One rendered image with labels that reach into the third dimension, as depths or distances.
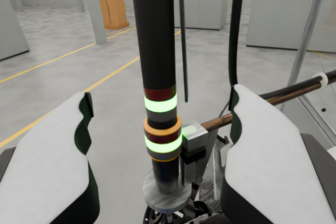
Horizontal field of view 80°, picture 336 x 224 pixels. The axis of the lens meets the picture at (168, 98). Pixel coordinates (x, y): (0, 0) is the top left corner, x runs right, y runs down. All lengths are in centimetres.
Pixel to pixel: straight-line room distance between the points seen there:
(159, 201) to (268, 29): 556
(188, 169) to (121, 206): 179
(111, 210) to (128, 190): 22
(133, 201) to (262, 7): 494
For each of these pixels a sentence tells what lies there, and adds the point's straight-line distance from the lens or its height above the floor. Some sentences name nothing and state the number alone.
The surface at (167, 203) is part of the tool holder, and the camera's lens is 30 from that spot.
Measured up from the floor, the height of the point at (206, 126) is 155.
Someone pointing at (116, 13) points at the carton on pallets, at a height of 55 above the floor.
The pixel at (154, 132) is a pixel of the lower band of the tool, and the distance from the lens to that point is 22.
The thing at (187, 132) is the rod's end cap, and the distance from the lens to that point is 25.
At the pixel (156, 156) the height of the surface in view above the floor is 154.
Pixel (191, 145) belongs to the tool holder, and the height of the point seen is 154.
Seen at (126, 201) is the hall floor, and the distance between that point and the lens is 207.
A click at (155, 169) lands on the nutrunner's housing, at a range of 27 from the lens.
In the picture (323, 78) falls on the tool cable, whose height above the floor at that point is 156.
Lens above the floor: 172
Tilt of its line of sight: 31 degrees down
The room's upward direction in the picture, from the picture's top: 3 degrees counter-clockwise
